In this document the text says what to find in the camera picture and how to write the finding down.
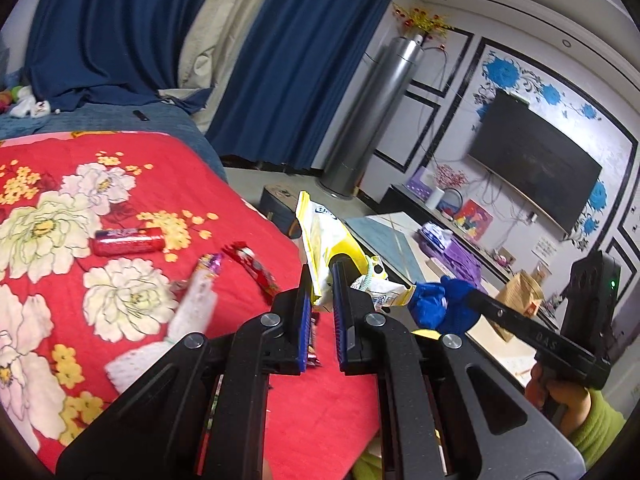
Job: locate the white wall adapter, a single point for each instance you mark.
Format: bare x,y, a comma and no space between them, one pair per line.
533,217

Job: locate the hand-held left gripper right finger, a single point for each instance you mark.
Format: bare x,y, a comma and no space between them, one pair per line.
340,330

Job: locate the purple cloth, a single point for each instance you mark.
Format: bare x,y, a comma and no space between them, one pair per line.
460,260

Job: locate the red plush toy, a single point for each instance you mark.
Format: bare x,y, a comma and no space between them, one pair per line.
4,100

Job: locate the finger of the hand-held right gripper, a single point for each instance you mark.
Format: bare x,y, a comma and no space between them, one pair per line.
500,315

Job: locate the white vase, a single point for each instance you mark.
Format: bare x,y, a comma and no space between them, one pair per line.
435,199

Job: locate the marble top coffee table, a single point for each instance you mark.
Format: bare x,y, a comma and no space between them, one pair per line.
395,240

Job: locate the blue white tissue pack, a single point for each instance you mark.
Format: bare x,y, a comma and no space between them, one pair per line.
435,235

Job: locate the white crumpled cloth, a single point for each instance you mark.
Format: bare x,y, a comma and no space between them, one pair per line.
30,107

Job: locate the colourful painting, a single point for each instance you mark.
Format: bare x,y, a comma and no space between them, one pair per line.
472,220

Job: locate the green plush toy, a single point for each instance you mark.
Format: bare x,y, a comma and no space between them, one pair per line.
16,91

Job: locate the blue curtain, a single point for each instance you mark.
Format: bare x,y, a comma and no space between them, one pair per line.
300,75
100,25

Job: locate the pink purple snack wrapper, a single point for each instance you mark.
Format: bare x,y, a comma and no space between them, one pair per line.
210,265

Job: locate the beige curtain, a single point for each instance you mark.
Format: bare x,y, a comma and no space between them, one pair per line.
225,30

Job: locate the blue plastic bag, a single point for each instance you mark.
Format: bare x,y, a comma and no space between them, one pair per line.
440,305

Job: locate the red floral blanket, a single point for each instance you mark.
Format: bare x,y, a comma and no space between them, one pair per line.
175,190

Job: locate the purple box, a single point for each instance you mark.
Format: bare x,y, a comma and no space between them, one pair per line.
419,185

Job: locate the blue bed sheet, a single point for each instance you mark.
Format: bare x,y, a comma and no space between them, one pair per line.
100,120

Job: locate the white foam fruit net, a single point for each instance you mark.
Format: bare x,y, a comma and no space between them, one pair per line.
195,310
137,367

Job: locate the person's right hand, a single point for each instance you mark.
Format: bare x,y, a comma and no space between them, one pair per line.
535,385

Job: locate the white wall note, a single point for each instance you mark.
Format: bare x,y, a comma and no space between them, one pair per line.
545,249

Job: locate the red snack packet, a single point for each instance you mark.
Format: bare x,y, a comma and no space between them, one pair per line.
127,241

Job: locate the yellow snack bag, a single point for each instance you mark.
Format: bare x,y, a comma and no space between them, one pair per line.
320,240

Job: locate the round desk ornament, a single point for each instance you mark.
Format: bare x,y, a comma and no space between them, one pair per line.
448,206

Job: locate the pink flower bouquet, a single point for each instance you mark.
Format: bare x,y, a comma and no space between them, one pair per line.
447,175

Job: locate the person's green clothing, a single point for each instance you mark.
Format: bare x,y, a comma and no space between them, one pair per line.
367,467

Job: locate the black wall television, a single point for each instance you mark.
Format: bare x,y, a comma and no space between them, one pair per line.
535,165

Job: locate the black remote control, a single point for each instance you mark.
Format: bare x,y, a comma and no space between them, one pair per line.
141,115

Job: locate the person's right forearm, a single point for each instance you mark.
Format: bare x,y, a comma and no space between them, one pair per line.
597,425

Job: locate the gold red flower decoration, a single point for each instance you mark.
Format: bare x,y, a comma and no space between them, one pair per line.
425,20

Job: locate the red striped snack wrapper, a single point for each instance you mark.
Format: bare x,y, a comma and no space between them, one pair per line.
252,267

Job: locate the silver tower air conditioner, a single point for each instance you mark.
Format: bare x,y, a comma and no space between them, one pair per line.
370,120

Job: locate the brown paper bag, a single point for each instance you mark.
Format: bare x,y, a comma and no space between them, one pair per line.
520,290

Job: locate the dark low stool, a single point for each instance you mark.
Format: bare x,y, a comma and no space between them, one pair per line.
280,205

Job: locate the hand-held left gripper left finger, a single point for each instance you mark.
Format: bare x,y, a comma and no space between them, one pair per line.
303,330

